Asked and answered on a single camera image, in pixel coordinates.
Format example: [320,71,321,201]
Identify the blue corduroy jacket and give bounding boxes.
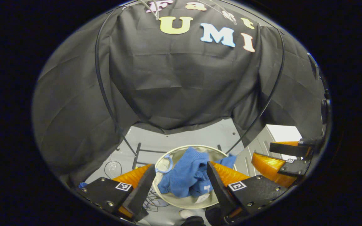
[157,147,237,197]

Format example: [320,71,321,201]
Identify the white paper hang tag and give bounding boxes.
[195,193,212,204]

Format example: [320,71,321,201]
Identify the white ribbed box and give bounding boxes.
[234,125,302,177]

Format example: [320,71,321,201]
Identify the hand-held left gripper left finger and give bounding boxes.
[77,163,157,222]

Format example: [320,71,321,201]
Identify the cream round laundry hamper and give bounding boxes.
[152,144,236,210]

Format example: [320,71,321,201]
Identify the thin cable loop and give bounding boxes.
[104,155,122,179]

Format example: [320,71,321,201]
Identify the tangled black cables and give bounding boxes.
[143,188,170,212]

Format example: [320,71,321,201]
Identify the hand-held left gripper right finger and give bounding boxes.
[206,161,289,223]

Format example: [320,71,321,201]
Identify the black metal clothes rack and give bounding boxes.
[94,0,286,170]

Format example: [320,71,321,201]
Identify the white plastic clothes hanger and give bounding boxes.
[137,0,161,20]
[197,0,238,25]

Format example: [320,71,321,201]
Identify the person's dark clothing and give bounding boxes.
[181,203,228,226]

